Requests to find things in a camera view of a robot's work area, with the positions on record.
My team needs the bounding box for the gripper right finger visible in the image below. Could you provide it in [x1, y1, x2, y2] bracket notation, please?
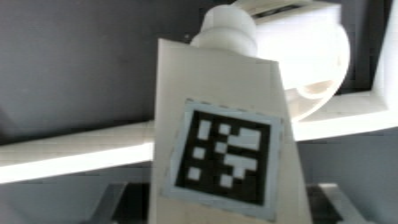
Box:
[306, 183, 373, 224]

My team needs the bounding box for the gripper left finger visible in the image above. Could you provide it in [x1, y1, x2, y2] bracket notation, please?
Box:
[85, 183, 149, 224]

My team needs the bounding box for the white round stool seat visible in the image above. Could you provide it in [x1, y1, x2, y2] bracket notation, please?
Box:
[228, 0, 352, 123]

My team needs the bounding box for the white front barrier wall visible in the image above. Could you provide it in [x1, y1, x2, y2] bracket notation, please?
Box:
[0, 89, 398, 184]

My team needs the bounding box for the white barrier wall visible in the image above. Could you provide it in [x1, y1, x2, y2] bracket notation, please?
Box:
[0, 89, 398, 184]
[373, 0, 398, 98]

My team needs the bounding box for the white right barrier wall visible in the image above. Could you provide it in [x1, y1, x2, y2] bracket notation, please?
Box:
[373, 0, 398, 98]

